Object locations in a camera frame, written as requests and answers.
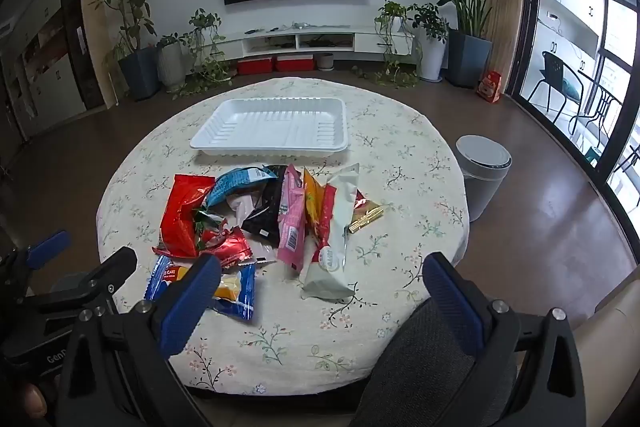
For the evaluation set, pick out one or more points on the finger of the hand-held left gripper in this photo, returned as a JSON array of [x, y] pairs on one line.
[[107, 267], [47, 247]]

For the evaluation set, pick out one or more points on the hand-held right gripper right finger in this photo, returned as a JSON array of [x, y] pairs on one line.
[[455, 307]]

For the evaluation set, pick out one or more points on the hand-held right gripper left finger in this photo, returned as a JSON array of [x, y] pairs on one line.
[[190, 302]]

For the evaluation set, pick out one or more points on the blue cake packet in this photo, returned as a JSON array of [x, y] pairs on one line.
[[240, 292]]

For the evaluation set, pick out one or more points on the red foil packet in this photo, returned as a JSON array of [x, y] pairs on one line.
[[227, 247]]

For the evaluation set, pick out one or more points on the small white snack packet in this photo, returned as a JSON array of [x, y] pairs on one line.
[[262, 254]]

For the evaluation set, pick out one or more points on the large red snack packet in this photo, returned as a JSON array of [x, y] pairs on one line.
[[182, 212]]

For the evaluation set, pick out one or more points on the pale pink snack packet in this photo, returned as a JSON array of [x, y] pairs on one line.
[[245, 209]]

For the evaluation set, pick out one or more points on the black snack packet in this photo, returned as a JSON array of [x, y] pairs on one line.
[[265, 212]]

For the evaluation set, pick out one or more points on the light blue snack packet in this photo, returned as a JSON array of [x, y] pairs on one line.
[[235, 184]]

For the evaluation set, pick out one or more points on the gold snack bar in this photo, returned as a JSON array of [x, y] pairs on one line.
[[365, 217]]

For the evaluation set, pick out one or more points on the red white stick packet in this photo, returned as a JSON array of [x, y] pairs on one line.
[[325, 217]]

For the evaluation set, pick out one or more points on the orange yellow snack packet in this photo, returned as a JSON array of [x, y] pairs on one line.
[[312, 202]]

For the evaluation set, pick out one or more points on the white foam tray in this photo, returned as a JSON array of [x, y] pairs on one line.
[[270, 127]]

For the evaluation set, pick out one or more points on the person's left hand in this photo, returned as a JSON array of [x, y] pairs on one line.
[[30, 399]]

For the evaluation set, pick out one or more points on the grey round trash can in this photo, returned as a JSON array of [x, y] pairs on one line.
[[482, 172]]

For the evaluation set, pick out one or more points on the beige sofa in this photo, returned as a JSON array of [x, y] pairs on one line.
[[610, 332]]

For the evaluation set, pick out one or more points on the round floral tablecloth table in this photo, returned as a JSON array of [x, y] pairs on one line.
[[400, 147]]

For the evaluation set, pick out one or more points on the white wooden cabinets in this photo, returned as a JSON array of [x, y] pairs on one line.
[[45, 57]]

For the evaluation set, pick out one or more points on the dark blue square planter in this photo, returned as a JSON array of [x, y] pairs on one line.
[[467, 57], [140, 74]]

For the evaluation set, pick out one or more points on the green stool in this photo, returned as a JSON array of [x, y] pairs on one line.
[[592, 155]]

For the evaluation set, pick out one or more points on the white ribbed plant pot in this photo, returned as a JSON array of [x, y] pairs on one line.
[[171, 64]]

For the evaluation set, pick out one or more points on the red printed bag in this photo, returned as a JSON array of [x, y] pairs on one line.
[[490, 87]]

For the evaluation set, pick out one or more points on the small green plant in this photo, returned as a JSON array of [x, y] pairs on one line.
[[167, 39]]

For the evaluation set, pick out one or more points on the trailing pothos plant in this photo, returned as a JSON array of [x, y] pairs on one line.
[[205, 42], [392, 37]]

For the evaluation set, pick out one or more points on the red storage box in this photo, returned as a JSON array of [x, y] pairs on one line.
[[255, 65], [295, 63]]

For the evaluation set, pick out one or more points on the tall smooth white pot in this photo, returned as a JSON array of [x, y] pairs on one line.
[[431, 59]]

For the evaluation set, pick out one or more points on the black metal table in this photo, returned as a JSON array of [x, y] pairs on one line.
[[597, 102]]

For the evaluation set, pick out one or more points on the black metal chair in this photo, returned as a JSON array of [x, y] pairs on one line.
[[557, 77]]

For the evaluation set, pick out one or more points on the small grey plant pot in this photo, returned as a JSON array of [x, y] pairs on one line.
[[326, 61]]

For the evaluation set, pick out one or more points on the white television cabinet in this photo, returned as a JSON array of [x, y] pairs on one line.
[[370, 39]]

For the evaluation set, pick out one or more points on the bushy green plant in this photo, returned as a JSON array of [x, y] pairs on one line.
[[430, 22]]

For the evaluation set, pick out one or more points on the black set-top box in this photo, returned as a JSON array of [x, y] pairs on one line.
[[320, 42]]

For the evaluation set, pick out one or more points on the black sliding door frame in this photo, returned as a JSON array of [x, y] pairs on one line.
[[525, 7]]

